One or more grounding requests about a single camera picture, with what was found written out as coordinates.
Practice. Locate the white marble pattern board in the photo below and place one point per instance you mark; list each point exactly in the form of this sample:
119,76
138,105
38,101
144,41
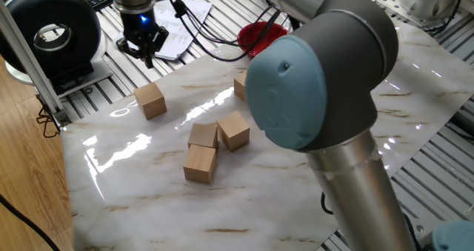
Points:
185,206

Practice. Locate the light wooden cube block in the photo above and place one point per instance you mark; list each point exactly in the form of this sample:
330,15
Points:
203,135
200,164
240,86
150,101
233,131

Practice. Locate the aluminium frame profile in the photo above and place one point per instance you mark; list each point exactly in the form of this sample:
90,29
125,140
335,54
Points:
29,62

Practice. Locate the white printed paper stack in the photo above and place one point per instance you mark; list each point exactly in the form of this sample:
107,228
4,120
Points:
185,32

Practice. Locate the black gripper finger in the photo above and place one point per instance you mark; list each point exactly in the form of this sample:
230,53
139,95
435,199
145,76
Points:
129,51
161,40

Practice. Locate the red glossy bowl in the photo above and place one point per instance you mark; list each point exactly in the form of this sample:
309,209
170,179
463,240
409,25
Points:
255,36

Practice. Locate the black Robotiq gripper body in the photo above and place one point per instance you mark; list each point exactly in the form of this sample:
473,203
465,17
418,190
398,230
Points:
139,29

